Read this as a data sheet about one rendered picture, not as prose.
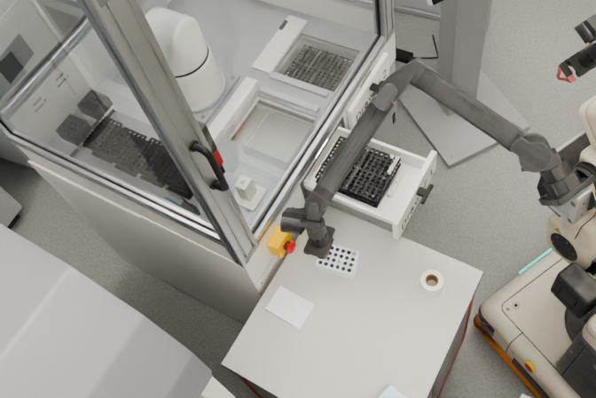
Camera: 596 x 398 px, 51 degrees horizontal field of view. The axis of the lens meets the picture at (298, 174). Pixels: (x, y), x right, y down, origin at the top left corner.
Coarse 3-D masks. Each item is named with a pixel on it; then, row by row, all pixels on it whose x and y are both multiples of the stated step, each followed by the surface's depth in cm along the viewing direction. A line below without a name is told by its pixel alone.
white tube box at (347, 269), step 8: (336, 248) 197; (344, 248) 196; (328, 256) 196; (336, 256) 195; (344, 256) 195; (352, 256) 195; (360, 256) 197; (320, 264) 195; (328, 264) 194; (336, 264) 194; (344, 264) 196; (352, 264) 194; (328, 272) 196; (336, 272) 194; (344, 272) 192; (352, 272) 192
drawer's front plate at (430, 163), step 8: (432, 152) 195; (432, 160) 194; (424, 168) 192; (432, 168) 198; (424, 176) 192; (416, 184) 190; (424, 184) 197; (408, 192) 189; (408, 200) 187; (416, 200) 195; (400, 208) 186; (408, 208) 189; (400, 216) 185; (408, 216) 193; (392, 224) 185; (400, 224) 187; (400, 232) 191
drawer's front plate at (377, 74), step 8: (384, 56) 219; (376, 64) 217; (384, 64) 220; (376, 72) 215; (384, 72) 223; (368, 80) 214; (376, 80) 218; (384, 80) 226; (368, 88) 214; (360, 96) 211; (368, 96) 217; (352, 104) 210; (360, 104) 213; (352, 112) 209; (352, 120) 212; (352, 128) 215
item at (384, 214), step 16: (368, 144) 208; (384, 144) 203; (320, 160) 209; (400, 160) 205; (416, 160) 200; (416, 176) 202; (336, 192) 203; (400, 192) 199; (352, 208) 195; (368, 208) 192; (384, 208) 197; (384, 224) 192
